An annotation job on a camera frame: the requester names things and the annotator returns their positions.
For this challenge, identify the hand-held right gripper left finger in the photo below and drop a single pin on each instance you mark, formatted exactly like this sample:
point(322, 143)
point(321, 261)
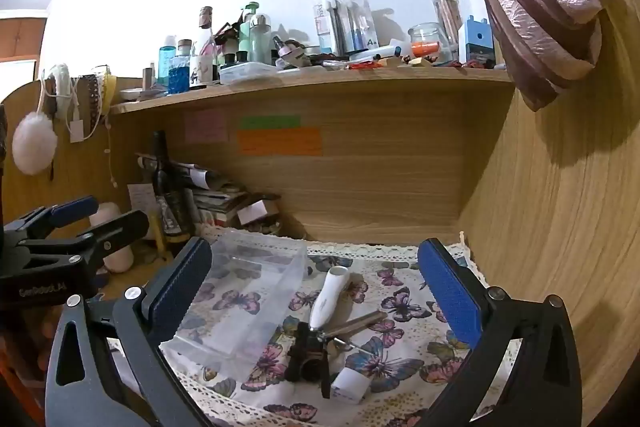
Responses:
point(172, 297)

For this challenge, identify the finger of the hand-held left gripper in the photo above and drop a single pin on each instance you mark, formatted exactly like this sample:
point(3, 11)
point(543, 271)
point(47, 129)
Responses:
point(122, 227)
point(75, 209)

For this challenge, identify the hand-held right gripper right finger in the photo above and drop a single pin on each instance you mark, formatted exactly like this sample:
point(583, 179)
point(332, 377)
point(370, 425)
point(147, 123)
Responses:
point(450, 292)

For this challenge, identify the white cylinder roll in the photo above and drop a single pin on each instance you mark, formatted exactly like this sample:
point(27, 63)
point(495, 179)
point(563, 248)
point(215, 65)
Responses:
point(112, 237)

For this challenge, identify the white paper note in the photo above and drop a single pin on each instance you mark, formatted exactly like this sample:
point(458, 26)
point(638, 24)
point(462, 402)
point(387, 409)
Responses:
point(140, 202)

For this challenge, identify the butterfly print tablecloth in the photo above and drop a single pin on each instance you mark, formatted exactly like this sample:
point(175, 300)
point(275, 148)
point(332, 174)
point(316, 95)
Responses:
point(400, 307)

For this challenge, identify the dark glass bottle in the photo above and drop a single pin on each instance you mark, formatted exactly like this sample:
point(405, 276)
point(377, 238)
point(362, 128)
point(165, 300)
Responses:
point(167, 197)

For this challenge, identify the clear plastic container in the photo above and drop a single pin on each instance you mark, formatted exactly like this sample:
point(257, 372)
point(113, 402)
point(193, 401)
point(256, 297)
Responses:
point(250, 297)

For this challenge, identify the white paper tag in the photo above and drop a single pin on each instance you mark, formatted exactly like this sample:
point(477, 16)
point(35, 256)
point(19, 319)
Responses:
point(76, 132)

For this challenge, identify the white fluffy pompom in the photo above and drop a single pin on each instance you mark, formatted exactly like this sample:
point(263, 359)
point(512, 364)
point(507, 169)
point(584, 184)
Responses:
point(34, 143)

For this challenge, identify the stack of books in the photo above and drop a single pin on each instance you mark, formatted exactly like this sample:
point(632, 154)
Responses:
point(215, 199)

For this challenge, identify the hanging lace ribbons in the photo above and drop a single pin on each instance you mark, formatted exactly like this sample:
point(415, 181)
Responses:
point(97, 97)

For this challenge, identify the white brown small carton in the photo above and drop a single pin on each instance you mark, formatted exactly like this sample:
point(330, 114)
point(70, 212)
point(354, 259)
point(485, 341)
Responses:
point(257, 213)

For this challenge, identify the small white dish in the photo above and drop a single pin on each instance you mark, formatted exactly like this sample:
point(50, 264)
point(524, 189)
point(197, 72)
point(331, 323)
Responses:
point(131, 95)

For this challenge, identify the white fluffy headband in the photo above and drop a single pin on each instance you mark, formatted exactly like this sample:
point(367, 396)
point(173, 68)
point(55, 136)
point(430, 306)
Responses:
point(62, 82)

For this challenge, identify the pink sticky note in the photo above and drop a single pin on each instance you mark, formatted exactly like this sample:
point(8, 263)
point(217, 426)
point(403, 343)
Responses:
point(205, 126)

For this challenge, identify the small white box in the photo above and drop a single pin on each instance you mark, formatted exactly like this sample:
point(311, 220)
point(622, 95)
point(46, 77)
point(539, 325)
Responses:
point(351, 386)

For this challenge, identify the black clip tool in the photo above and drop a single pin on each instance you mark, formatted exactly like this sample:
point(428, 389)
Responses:
point(307, 354)

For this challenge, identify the blue liquid bottle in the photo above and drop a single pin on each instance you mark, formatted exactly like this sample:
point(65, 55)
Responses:
point(178, 74)

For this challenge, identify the light blue bottle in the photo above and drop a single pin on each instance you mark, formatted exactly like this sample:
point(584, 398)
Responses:
point(166, 62)

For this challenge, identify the orange sticky note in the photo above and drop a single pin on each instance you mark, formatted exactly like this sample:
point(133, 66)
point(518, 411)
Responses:
point(279, 142)

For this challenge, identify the green sticky note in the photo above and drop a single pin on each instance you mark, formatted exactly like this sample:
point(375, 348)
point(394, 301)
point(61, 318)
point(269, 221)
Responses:
point(270, 122)

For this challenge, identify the white printed bottle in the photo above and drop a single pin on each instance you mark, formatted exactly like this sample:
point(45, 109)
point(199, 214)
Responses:
point(202, 57)

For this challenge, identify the clear flat lidded box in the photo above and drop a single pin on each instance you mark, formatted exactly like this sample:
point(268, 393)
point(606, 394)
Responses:
point(247, 73)

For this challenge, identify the green pump bottle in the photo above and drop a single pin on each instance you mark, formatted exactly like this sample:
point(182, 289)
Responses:
point(246, 37)

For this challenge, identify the wooden shelf board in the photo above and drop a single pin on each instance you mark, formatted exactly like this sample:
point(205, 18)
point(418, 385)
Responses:
point(310, 89)

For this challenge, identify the small spray bottle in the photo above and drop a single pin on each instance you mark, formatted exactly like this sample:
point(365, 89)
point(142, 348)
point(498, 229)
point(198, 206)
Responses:
point(292, 54)

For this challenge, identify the white tube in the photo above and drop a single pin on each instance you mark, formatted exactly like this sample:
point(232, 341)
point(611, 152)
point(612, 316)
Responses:
point(375, 53)

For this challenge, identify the glass candle jar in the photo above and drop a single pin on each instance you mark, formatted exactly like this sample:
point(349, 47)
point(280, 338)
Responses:
point(427, 42)

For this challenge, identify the blue white box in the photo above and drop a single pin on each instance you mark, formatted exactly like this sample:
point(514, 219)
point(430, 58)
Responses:
point(475, 41)

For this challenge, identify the tall clear jar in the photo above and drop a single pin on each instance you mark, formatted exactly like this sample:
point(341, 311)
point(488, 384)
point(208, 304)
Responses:
point(447, 19)

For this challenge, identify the pink hanging cloth bag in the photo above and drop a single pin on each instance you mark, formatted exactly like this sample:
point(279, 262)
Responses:
point(540, 17)

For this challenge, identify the blister pack of tubes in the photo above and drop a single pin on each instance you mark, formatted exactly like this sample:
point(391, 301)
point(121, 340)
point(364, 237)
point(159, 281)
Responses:
point(342, 22)

